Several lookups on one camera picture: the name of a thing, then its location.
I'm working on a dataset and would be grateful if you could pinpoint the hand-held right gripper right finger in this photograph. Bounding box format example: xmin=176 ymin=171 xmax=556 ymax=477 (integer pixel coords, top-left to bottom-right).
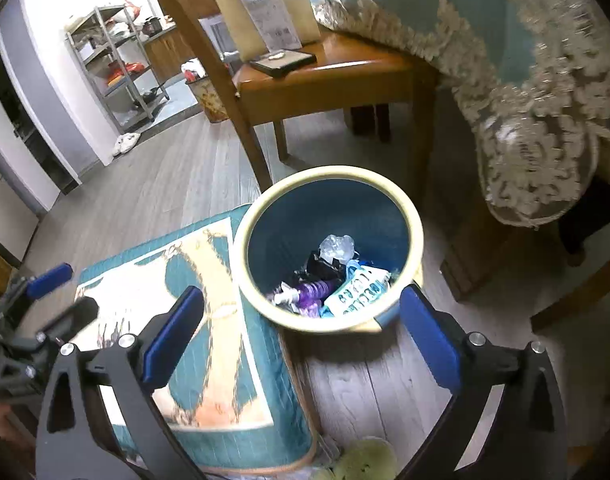
xmin=397 ymin=282 xmax=570 ymax=480

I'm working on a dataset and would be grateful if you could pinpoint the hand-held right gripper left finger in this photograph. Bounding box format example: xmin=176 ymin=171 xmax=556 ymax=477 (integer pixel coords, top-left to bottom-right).
xmin=35 ymin=285 xmax=208 ymax=480

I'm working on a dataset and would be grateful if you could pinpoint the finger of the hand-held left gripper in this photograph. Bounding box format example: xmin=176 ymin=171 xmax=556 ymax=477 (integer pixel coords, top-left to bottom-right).
xmin=7 ymin=296 xmax=100 ymax=361
xmin=0 ymin=261 xmax=74 ymax=333

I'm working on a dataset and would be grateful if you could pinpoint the teal printed packet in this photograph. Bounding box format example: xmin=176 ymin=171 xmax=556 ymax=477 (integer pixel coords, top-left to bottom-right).
xmin=320 ymin=265 xmax=392 ymax=318

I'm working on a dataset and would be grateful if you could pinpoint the purple packet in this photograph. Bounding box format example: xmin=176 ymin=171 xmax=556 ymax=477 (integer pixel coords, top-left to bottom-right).
xmin=275 ymin=280 xmax=338 ymax=318

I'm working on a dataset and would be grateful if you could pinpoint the clear plastic wrap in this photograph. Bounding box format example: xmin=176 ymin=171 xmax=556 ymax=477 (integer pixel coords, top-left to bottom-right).
xmin=319 ymin=234 xmax=358 ymax=263

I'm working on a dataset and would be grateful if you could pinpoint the blue bin with cream rim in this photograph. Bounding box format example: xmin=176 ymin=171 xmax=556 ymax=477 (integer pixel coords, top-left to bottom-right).
xmin=233 ymin=166 xmax=423 ymax=333

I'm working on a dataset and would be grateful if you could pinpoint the floral trash bin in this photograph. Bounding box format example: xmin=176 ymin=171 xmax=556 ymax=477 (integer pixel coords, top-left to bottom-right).
xmin=187 ymin=77 xmax=230 ymax=125

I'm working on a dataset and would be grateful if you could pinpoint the teal printed mat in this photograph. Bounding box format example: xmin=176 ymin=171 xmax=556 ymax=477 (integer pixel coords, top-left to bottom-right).
xmin=75 ymin=204 xmax=320 ymax=473

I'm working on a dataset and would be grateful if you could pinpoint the wooden table leg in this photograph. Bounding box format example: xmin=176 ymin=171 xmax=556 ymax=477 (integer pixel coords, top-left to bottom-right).
xmin=440 ymin=200 xmax=490 ymax=303

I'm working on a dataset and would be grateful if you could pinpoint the grey refrigerator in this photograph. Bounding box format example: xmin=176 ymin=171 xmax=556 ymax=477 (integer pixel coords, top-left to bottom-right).
xmin=0 ymin=157 xmax=40 ymax=261

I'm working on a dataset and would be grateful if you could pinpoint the black crumpled wrapper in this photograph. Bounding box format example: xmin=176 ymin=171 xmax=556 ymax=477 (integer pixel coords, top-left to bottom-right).
xmin=295 ymin=250 xmax=348 ymax=286

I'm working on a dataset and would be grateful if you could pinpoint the green fluffy slipper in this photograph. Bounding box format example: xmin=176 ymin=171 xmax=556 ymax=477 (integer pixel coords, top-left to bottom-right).
xmin=310 ymin=436 xmax=398 ymax=480

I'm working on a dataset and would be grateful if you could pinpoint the dark wooden chair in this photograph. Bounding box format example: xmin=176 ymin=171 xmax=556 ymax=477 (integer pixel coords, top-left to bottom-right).
xmin=530 ymin=170 xmax=610 ymax=333

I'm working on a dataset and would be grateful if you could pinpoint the black frying pan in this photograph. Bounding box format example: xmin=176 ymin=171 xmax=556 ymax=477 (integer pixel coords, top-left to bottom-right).
xmin=135 ymin=85 xmax=166 ymax=106

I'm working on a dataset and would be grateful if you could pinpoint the red plastic dish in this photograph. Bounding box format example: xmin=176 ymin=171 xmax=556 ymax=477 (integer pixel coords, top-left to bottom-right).
xmin=107 ymin=60 xmax=150 ymax=86

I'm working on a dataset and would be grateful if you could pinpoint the metal shelf rack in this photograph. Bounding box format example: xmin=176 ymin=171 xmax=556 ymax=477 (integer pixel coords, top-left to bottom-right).
xmin=66 ymin=4 xmax=172 ymax=133

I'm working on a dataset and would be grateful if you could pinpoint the white plastic bag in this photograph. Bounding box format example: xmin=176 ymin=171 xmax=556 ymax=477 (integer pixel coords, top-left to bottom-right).
xmin=181 ymin=59 xmax=208 ymax=83

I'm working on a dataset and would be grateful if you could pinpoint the wooden kitchen counter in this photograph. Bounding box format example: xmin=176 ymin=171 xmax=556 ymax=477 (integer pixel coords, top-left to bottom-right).
xmin=142 ymin=22 xmax=196 ymax=78

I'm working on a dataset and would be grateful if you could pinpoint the black phone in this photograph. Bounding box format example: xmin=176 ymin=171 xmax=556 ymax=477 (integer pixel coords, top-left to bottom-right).
xmin=249 ymin=49 xmax=316 ymax=79

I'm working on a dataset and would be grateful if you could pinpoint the cream paper bag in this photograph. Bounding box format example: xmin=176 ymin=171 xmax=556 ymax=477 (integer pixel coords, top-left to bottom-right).
xmin=201 ymin=0 xmax=322 ymax=61

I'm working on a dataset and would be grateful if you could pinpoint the teal lace tablecloth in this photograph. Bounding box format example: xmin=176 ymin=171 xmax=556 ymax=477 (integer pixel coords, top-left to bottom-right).
xmin=305 ymin=0 xmax=610 ymax=231

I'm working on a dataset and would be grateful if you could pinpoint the white paper receipt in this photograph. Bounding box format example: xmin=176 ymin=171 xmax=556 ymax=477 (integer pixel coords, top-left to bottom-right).
xmin=229 ymin=0 xmax=302 ymax=53

